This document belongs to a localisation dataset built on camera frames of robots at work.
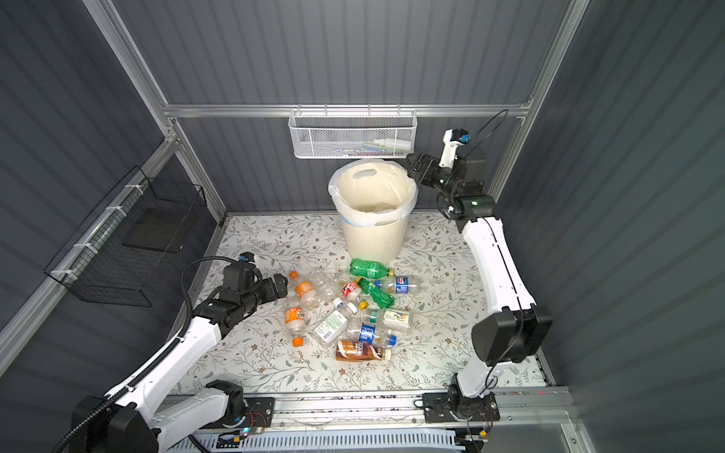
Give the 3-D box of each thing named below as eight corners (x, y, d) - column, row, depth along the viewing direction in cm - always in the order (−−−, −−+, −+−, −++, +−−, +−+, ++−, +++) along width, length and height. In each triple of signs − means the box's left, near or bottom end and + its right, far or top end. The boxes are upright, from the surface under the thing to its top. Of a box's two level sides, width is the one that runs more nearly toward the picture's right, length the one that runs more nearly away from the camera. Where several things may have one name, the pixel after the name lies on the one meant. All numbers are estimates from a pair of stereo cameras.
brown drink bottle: (336, 363, 83) (334, 357, 79) (337, 346, 86) (336, 340, 82) (390, 363, 83) (391, 357, 79) (389, 346, 86) (390, 340, 82)
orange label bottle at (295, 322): (290, 350, 86) (286, 344, 82) (286, 305, 96) (282, 298, 91) (308, 345, 87) (305, 339, 83) (303, 302, 97) (300, 294, 92)
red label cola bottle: (348, 303, 94) (347, 297, 90) (341, 292, 96) (340, 286, 93) (361, 295, 96) (361, 289, 92) (354, 285, 98) (353, 278, 95)
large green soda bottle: (348, 273, 102) (347, 266, 99) (354, 261, 106) (353, 254, 102) (390, 286, 99) (391, 280, 95) (395, 273, 102) (395, 267, 99)
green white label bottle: (318, 350, 84) (317, 347, 82) (307, 334, 87) (306, 331, 85) (362, 315, 91) (361, 312, 89) (350, 302, 94) (350, 299, 92)
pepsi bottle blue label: (375, 296, 97) (375, 288, 93) (375, 283, 100) (375, 275, 97) (420, 296, 97) (422, 288, 93) (418, 283, 100) (420, 275, 97)
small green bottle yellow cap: (354, 286, 98) (354, 279, 95) (362, 279, 100) (362, 272, 96) (386, 312, 92) (387, 306, 88) (394, 305, 94) (395, 298, 90)
